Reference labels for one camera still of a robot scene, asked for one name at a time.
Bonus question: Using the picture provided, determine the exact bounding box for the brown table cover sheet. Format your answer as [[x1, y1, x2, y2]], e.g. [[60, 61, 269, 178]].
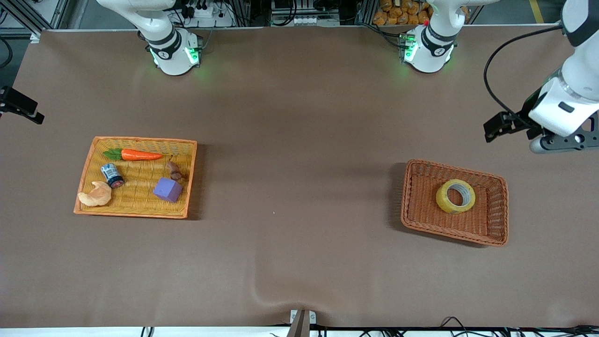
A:
[[0, 26, 599, 328]]

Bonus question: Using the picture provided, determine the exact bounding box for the purple cube block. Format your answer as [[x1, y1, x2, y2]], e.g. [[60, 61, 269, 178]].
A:
[[153, 177, 183, 203]]

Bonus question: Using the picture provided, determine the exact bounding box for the yellow tape roll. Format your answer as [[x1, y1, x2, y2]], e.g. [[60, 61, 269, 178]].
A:
[[436, 179, 476, 215]]

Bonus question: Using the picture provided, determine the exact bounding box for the toy croissant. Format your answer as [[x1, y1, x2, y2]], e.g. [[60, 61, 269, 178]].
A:
[[78, 181, 112, 207]]

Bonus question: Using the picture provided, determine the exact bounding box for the brown wicker basket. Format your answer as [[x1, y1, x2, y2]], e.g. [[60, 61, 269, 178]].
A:
[[401, 159, 509, 247]]

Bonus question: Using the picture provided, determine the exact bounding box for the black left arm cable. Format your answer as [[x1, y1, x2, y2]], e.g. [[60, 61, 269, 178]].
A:
[[483, 24, 564, 117]]

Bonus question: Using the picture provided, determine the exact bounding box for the small blue white can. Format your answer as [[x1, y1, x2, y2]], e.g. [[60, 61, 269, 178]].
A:
[[101, 163, 125, 189]]

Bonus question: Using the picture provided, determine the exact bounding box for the white power strip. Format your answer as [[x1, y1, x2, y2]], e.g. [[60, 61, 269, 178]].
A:
[[180, 0, 234, 28]]

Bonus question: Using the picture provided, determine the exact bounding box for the orange toy carrot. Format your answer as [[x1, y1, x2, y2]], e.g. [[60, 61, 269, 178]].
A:
[[103, 148, 163, 162]]

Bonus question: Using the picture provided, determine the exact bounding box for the yellow wicker tray orange rim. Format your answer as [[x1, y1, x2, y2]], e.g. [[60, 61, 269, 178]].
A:
[[73, 137, 197, 220]]

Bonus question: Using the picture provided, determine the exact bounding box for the grey table clamp bracket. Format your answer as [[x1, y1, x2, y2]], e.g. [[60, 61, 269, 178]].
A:
[[289, 309, 317, 337]]

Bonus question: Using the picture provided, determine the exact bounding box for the bag of orange breads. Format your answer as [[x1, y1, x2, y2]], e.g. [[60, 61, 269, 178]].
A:
[[373, 0, 432, 26]]

